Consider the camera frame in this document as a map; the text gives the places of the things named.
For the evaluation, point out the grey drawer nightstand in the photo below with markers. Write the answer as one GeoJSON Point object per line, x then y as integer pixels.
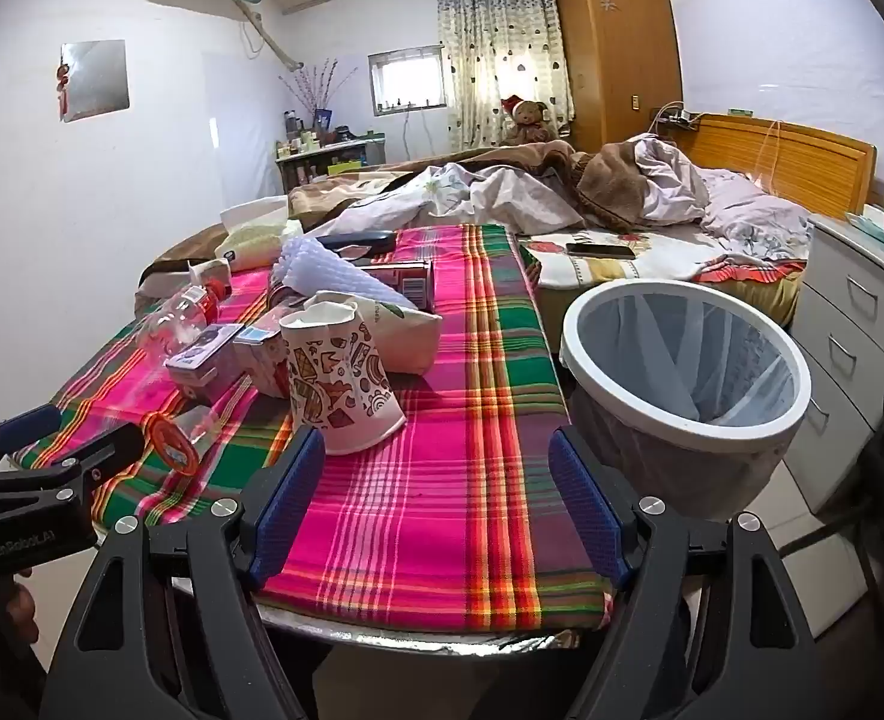
{"type": "Point", "coordinates": [847, 330]}

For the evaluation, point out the silver wall poster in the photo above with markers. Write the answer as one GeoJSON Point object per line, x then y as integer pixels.
{"type": "Point", "coordinates": [95, 79]}

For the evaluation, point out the white trash bin with liner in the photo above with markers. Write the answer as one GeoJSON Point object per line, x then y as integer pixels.
{"type": "Point", "coordinates": [682, 390]}

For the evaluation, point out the pale floral duvet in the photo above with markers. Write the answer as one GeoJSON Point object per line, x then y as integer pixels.
{"type": "Point", "coordinates": [487, 195]}

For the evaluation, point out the patterned paper cup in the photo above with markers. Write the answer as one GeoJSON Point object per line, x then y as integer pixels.
{"type": "Point", "coordinates": [340, 382]}

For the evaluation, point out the wooden bed headboard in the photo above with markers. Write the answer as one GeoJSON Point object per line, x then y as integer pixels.
{"type": "Point", "coordinates": [802, 157]}

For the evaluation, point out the brown blanket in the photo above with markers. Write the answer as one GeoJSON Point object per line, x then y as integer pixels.
{"type": "Point", "coordinates": [607, 187]}

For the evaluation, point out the vase of bare branches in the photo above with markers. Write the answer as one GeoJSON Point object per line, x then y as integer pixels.
{"type": "Point", "coordinates": [322, 90]}

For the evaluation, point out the white foam net sleeve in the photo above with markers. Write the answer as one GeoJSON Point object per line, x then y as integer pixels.
{"type": "Point", "coordinates": [329, 270]}

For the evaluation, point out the power strip with chargers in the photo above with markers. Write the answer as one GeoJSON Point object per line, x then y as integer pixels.
{"type": "Point", "coordinates": [678, 116]}

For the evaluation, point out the person's left hand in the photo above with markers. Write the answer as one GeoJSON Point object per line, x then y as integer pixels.
{"type": "Point", "coordinates": [20, 611]}

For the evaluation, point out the crushed clear plastic cup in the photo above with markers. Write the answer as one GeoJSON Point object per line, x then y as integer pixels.
{"type": "Point", "coordinates": [175, 444]}

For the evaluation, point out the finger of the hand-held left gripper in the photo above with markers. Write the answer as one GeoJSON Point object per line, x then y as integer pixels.
{"type": "Point", "coordinates": [104, 454]}
{"type": "Point", "coordinates": [25, 424]}

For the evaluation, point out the patterned curtain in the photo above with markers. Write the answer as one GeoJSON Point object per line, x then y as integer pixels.
{"type": "Point", "coordinates": [498, 52]}

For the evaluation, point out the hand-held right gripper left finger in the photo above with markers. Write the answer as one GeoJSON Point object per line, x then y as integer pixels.
{"type": "Point", "coordinates": [288, 499]}

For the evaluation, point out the clear plastic bottle red label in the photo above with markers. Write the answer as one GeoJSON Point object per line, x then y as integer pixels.
{"type": "Point", "coordinates": [179, 322]}

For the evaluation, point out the air conditioner pipe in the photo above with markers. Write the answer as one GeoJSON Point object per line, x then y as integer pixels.
{"type": "Point", "coordinates": [269, 37]}

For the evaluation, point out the small window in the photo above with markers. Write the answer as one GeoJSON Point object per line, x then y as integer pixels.
{"type": "Point", "coordinates": [406, 82]}

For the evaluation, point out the soft tissue pack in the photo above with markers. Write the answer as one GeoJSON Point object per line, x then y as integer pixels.
{"type": "Point", "coordinates": [258, 236]}

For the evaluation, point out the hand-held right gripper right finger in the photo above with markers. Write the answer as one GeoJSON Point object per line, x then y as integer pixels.
{"type": "Point", "coordinates": [584, 499]}

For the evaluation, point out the wooden wardrobe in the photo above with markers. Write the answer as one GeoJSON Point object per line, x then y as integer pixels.
{"type": "Point", "coordinates": [618, 45]}

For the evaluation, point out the purple white drink carton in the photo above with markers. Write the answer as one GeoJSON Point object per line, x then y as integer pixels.
{"type": "Point", "coordinates": [202, 360]}

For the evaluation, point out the lilac floral pillow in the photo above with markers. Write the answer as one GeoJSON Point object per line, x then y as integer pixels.
{"type": "Point", "coordinates": [757, 217]}

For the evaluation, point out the small white wrapped package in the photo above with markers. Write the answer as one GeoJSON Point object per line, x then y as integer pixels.
{"type": "Point", "coordinates": [208, 271]}

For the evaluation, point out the white red floral bedsheet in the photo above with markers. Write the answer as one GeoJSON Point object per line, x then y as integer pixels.
{"type": "Point", "coordinates": [637, 266]}

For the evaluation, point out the brown teddy bear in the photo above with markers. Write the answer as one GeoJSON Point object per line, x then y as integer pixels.
{"type": "Point", "coordinates": [528, 124]}

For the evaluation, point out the shelf with bottles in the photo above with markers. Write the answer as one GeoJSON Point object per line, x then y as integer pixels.
{"type": "Point", "coordinates": [329, 157]}

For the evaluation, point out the dark blue glasses case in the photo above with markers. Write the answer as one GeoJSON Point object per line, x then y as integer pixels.
{"type": "Point", "coordinates": [355, 241]}

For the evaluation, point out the white paper bag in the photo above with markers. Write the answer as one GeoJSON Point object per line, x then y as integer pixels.
{"type": "Point", "coordinates": [404, 341]}

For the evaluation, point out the black smartphone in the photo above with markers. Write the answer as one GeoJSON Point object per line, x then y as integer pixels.
{"type": "Point", "coordinates": [601, 250]}

